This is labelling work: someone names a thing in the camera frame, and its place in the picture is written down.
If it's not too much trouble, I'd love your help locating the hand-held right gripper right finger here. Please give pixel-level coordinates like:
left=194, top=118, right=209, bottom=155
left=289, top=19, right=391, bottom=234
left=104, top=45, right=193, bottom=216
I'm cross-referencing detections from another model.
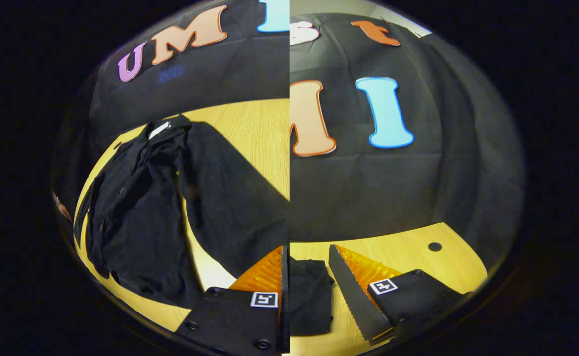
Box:
left=329, top=244, right=470, bottom=346

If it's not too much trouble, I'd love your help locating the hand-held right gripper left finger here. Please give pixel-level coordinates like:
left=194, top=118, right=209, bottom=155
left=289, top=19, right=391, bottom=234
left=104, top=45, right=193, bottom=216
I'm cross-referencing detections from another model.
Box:
left=173, top=245, right=290, bottom=356

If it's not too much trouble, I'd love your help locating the black coat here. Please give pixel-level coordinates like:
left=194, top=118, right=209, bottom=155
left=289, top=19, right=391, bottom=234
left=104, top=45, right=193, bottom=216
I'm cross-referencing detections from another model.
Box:
left=74, top=114, right=335, bottom=337

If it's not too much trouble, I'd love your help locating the black backdrop cloth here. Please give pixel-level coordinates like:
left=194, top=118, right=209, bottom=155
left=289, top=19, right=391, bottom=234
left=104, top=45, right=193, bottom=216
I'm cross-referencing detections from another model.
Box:
left=89, top=0, right=525, bottom=270

